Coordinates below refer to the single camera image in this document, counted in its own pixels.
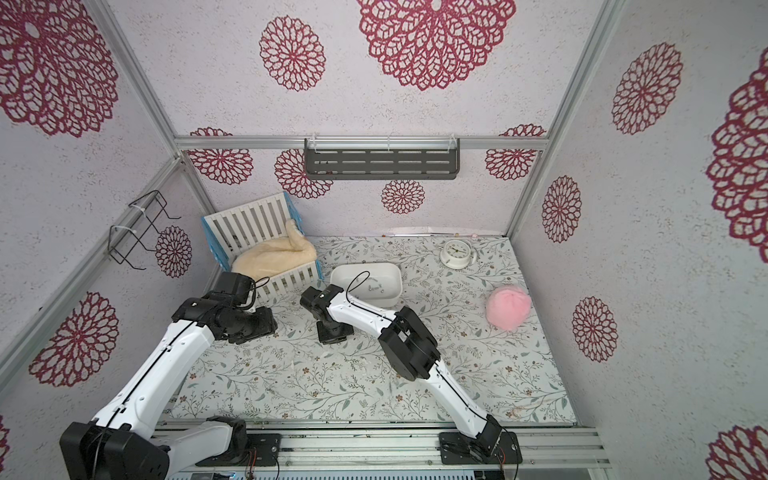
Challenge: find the white plastic storage box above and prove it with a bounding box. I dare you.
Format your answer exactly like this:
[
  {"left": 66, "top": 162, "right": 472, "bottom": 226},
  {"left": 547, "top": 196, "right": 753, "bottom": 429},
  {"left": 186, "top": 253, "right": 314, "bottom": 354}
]
[{"left": 330, "top": 262, "right": 403, "bottom": 308}]

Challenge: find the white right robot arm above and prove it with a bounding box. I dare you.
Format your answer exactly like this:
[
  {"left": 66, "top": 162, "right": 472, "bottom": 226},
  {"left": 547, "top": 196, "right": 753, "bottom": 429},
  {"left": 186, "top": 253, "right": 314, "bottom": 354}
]
[{"left": 300, "top": 284, "right": 503, "bottom": 460}]

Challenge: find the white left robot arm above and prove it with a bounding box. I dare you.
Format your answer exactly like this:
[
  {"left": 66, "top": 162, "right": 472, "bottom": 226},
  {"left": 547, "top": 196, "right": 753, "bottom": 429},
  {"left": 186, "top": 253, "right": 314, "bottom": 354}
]
[{"left": 59, "top": 272, "right": 277, "bottom": 479}]

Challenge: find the silver screw in box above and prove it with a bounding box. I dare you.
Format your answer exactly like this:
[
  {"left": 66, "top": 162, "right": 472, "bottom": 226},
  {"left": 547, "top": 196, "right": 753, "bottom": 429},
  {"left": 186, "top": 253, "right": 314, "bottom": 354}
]
[{"left": 357, "top": 277, "right": 388, "bottom": 299}]

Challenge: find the beige plush cloth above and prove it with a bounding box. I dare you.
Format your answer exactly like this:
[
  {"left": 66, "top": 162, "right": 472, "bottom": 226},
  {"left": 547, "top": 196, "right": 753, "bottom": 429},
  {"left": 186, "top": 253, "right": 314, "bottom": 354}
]
[{"left": 231, "top": 219, "right": 317, "bottom": 281}]

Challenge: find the white slatted blue basket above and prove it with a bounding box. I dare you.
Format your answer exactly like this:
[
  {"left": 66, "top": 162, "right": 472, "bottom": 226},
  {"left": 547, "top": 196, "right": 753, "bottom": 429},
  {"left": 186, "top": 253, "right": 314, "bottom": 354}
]
[{"left": 202, "top": 192, "right": 323, "bottom": 304}]

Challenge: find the white alarm clock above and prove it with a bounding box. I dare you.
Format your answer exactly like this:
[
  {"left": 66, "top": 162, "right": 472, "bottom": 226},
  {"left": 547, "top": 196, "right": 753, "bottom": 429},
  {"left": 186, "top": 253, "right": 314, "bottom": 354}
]
[{"left": 439, "top": 239, "right": 477, "bottom": 270}]

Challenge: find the black wire wall rack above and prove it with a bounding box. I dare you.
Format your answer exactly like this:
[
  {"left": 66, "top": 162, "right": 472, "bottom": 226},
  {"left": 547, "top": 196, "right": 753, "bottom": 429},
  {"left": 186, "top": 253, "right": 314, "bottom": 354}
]
[{"left": 106, "top": 189, "right": 180, "bottom": 271}]

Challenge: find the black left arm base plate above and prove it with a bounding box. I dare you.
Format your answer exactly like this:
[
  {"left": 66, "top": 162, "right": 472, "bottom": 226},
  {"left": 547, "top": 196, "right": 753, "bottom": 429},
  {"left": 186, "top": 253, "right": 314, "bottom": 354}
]
[{"left": 196, "top": 430, "right": 282, "bottom": 467}]

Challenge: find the dark grey wall shelf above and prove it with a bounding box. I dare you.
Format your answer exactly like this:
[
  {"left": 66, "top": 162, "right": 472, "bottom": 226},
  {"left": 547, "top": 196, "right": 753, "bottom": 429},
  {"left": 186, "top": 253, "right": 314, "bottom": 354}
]
[{"left": 303, "top": 138, "right": 461, "bottom": 181}]

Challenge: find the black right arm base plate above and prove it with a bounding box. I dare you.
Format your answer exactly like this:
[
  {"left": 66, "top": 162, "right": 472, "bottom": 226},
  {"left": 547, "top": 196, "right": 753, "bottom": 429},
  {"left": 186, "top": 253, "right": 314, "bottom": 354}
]
[{"left": 438, "top": 430, "right": 523, "bottom": 466}]

